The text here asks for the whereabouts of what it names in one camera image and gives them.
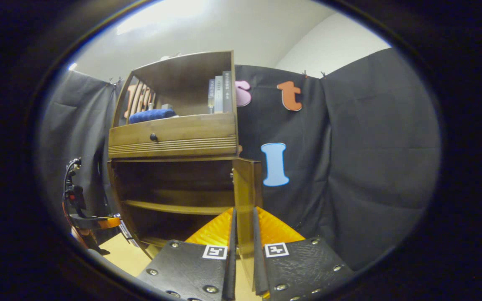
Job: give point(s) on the blue towel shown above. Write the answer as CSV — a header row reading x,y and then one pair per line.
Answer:
x,y
152,116

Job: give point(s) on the dark printed board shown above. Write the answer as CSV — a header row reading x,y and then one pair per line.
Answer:
x,y
127,232

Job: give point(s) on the black drawer knob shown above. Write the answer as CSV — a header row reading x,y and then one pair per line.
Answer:
x,y
153,136

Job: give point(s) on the black backdrop cloth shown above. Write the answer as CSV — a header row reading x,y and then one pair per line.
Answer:
x,y
370,146

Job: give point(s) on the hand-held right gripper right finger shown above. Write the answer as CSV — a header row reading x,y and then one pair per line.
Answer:
x,y
257,271

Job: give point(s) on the wooden double-door shoe cabinet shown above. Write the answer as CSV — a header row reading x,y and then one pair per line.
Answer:
x,y
182,79

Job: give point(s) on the wooden inner shelf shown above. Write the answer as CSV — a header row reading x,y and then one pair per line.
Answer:
x,y
174,207

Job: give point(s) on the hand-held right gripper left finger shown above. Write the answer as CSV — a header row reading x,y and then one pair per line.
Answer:
x,y
230,271

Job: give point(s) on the wooden shoe cabinet door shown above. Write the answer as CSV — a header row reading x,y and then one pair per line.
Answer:
x,y
245,196

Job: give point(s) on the pale blue book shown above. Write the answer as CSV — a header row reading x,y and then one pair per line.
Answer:
x,y
219,95

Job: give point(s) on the wooden drawer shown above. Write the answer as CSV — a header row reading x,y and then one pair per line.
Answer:
x,y
182,129

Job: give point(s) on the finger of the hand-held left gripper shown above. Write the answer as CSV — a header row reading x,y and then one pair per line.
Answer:
x,y
86,221
82,238

